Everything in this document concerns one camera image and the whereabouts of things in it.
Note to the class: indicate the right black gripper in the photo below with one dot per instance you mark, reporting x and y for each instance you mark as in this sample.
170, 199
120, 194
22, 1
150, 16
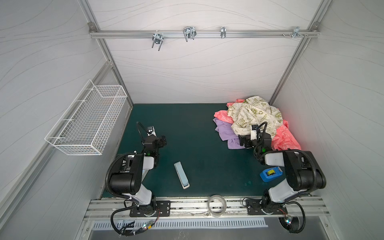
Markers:
245, 141

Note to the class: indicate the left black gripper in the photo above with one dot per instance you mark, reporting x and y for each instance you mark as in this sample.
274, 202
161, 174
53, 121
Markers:
161, 141

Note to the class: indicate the purple cloth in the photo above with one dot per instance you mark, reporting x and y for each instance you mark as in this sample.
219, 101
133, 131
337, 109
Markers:
227, 134

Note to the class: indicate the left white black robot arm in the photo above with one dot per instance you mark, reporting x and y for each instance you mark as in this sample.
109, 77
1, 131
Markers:
125, 174

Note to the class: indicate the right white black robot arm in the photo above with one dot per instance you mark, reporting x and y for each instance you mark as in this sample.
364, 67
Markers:
303, 175

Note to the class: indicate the pink cloth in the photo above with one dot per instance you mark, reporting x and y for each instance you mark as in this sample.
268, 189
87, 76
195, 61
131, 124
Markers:
283, 140

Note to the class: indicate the cream green patterned cloth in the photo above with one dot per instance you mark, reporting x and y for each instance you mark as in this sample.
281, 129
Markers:
254, 111

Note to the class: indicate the white light-blue flat box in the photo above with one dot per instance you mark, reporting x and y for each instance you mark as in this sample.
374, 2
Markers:
182, 175

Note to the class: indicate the clear tape roll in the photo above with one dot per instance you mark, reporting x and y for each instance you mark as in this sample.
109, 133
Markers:
216, 206

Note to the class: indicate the left metal U-bolt clamp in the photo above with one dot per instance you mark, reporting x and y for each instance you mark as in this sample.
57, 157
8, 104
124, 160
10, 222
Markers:
157, 39

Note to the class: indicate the metal u-bolt clamp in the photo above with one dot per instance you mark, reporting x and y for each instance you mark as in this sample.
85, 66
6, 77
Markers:
157, 39
189, 33

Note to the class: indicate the middle metal U-bolt clamp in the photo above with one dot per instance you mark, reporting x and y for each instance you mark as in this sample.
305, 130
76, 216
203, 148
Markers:
189, 33

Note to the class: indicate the aluminium cross bar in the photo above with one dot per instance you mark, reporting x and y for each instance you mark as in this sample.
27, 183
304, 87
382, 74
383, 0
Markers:
201, 34

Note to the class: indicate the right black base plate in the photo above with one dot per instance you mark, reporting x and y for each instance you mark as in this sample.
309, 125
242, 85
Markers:
263, 207

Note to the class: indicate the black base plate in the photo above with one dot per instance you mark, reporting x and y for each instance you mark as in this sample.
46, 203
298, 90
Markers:
263, 207
157, 208

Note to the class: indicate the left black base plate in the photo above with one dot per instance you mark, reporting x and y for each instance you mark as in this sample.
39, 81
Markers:
157, 208

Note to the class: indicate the white wire basket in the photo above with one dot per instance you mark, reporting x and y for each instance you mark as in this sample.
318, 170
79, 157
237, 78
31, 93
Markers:
86, 125

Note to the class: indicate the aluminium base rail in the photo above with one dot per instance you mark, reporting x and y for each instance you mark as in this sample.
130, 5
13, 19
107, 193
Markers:
188, 208

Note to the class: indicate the white slotted cable duct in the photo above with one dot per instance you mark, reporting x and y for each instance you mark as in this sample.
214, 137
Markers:
174, 224

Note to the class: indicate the right metal bracket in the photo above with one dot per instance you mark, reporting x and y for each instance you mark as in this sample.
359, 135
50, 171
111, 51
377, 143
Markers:
295, 34

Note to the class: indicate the small metal bracket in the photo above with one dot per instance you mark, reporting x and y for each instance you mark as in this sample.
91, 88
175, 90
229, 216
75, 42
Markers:
223, 32

